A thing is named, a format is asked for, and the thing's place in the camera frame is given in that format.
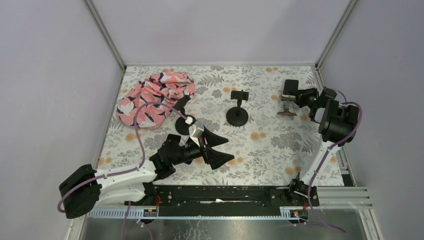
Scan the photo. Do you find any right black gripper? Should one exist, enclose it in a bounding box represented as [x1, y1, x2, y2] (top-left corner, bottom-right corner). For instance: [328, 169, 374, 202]
[288, 87, 319, 110]

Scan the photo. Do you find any phone with beige case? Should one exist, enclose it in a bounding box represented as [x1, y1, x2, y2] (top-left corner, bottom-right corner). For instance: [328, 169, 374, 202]
[281, 79, 299, 99]

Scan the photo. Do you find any wooden base phone stand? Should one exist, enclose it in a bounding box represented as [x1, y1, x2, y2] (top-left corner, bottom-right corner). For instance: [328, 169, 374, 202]
[277, 99, 297, 117]

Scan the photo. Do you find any black phone stand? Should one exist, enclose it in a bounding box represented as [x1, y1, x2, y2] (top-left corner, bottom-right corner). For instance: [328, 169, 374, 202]
[174, 95, 197, 136]
[226, 90, 249, 127]

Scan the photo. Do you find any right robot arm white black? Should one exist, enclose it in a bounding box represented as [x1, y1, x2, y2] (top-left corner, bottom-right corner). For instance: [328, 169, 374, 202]
[281, 79, 360, 206]

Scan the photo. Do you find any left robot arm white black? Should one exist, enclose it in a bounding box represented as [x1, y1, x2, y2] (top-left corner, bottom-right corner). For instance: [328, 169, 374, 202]
[57, 126, 234, 219]

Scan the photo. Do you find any floral patterned table mat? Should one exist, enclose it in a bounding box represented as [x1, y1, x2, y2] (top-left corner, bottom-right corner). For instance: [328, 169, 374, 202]
[118, 65, 319, 186]

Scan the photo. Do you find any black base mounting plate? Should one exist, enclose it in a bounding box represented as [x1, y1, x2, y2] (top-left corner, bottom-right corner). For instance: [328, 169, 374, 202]
[131, 185, 306, 217]

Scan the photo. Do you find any pink floral crumpled cloth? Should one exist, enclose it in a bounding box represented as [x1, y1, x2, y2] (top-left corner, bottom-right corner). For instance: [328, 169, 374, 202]
[115, 72, 195, 130]

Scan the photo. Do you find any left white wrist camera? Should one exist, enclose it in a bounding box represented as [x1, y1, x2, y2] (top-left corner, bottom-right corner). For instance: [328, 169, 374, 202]
[188, 120, 205, 147]

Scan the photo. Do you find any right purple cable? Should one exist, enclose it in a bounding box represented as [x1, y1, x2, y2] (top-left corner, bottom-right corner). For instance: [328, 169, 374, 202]
[298, 91, 364, 236]

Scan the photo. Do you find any purple cable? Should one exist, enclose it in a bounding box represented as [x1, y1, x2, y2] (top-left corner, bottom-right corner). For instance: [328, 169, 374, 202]
[56, 101, 193, 240]
[298, 91, 364, 236]

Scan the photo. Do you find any aluminium frame rail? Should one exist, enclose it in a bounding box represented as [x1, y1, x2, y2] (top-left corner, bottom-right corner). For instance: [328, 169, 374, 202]
[77, 185, 374, 220]

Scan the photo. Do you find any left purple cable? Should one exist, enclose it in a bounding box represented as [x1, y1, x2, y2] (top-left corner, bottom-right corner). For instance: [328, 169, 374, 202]
[56, 101, 193, 240]

